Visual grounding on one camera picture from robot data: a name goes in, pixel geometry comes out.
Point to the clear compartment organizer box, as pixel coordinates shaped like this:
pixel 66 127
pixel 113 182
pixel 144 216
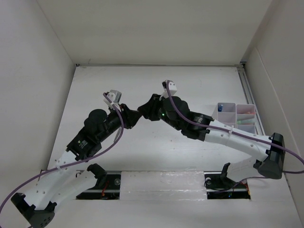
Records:
pixel 229 115

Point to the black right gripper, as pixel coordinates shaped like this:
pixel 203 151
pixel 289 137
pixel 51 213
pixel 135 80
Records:
pixel 148 109

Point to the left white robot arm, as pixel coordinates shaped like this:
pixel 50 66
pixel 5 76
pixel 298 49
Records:
pixel 71 175

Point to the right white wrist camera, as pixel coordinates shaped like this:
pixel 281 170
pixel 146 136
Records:
pixel 169 87

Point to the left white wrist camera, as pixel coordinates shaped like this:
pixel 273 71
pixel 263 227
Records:
pixel 112 98

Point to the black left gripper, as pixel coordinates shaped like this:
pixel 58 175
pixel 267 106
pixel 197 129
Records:
pixel 129 116

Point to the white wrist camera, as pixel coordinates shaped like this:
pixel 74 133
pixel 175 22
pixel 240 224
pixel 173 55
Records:
pixel 112 98
pixel 169 87

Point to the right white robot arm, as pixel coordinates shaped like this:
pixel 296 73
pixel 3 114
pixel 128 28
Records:
pixel 265 159

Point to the aluminium frame rail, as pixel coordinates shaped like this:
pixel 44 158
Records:
pixel 249 96

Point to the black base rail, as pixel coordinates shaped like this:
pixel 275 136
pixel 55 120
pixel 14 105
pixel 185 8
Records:
pixel 166 186

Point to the clear spray bottle blue cap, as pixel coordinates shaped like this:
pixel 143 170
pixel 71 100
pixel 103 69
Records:
pixel 220 108

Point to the black handled scissors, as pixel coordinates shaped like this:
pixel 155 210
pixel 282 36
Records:
pixel 117 134

